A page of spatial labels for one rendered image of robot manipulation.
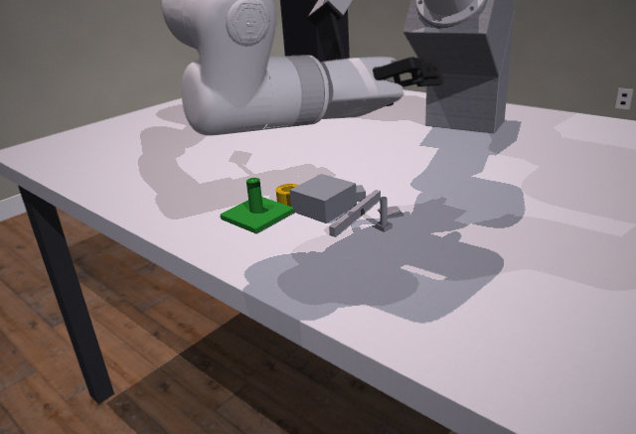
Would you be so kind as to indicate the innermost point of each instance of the green peg on square base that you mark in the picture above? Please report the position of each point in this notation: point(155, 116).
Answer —
point(258, 212)

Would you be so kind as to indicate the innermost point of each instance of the gold round nut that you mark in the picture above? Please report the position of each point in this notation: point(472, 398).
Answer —
point(283, 194)

